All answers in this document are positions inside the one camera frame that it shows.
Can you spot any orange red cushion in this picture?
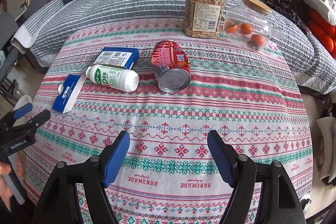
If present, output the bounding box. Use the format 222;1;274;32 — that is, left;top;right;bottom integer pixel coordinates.
307;8;335;59

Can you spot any patterned red green tablecloth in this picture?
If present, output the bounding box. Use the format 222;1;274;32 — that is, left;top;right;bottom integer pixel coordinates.
24;19;313;223

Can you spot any dark patterned cushion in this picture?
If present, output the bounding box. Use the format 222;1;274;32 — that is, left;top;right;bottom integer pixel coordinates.
265;0;306;33

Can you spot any red drink can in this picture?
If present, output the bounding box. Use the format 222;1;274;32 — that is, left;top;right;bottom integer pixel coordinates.
151;40;191;93

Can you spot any glass jar with wooden lid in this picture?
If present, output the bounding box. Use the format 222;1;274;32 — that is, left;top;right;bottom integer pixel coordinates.
223;0;284;52

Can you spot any blue white carton box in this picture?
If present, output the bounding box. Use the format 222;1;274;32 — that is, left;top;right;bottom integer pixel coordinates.
92;47;139;69

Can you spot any white AD milk bottle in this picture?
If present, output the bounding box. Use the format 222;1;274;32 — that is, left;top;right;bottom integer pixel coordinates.
85;65;139;92

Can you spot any left hand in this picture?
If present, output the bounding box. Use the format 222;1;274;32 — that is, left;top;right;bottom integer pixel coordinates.
0;154;26;212

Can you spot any white plastic trash bin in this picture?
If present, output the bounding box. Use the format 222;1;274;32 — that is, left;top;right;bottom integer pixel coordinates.
14;94;33;111

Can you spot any black frame grey chair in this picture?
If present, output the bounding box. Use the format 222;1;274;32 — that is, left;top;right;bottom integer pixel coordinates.
0;0;57;106

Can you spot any grey striped sofa cover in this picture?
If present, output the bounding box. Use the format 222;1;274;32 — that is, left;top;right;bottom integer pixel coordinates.
11;0;335;94

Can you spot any clear jar of nuts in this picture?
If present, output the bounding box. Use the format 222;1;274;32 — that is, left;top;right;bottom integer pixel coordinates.
183;0;226;39

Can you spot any blue white open small box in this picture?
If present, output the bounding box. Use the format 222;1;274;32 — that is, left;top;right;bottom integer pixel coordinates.
52;75;86;114

